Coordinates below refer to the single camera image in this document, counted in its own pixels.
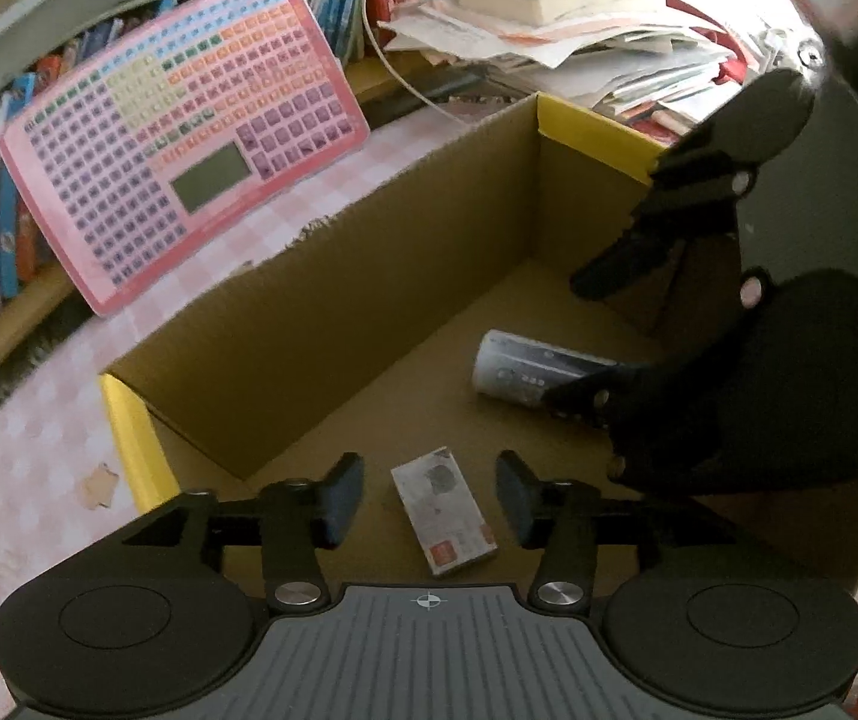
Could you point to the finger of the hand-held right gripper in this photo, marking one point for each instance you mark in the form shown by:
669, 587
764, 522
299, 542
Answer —
586, 397
609, 270

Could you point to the yellow cardboard box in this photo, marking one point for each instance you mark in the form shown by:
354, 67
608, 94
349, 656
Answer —
324, 300

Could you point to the pink learning tablet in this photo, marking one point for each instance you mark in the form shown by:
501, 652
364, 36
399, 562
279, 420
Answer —
174, 127

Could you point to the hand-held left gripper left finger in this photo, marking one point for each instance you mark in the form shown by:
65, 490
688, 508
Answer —
343, 499

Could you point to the cardboard scrap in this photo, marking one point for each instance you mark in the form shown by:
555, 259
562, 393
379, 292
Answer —
97, 486

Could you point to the pile of papers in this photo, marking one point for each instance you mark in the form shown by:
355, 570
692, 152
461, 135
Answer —
609, 52

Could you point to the small white red card box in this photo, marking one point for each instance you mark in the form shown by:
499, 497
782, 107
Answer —
444, 517

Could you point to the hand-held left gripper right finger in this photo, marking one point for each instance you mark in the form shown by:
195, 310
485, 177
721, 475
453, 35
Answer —
515, 499

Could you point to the pink checked tablecloth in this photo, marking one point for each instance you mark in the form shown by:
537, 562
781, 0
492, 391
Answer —
39, 420

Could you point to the white printed tube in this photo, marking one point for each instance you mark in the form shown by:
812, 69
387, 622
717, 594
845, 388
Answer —
519, 367

